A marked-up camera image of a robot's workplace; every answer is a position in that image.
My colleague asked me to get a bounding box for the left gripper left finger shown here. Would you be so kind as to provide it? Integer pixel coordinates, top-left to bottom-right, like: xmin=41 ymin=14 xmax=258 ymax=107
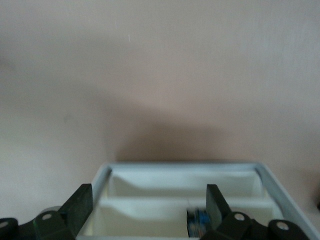
xmin=0 ymin=183 xmax=94 ymax=240

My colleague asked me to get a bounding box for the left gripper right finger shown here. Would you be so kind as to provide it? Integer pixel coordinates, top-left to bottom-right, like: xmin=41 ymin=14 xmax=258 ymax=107
xmin=199 ymin=184 xmax=310 ymax=240

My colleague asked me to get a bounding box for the white drawer cabinet shell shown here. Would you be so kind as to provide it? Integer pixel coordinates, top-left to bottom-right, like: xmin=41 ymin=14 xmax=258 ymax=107
xmin=74 ymin=161 xmax=320 ymax=240

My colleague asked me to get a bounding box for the small blue object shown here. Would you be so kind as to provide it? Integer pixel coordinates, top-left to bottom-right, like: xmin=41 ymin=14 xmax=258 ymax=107
xmin=186 ymin=207 xmax=209 ymax=238

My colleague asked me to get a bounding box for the brown table cover sheet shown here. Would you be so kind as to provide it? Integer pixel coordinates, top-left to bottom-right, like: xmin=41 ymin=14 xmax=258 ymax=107
xmin=0 ymin=0 xmax=320 ymax=240

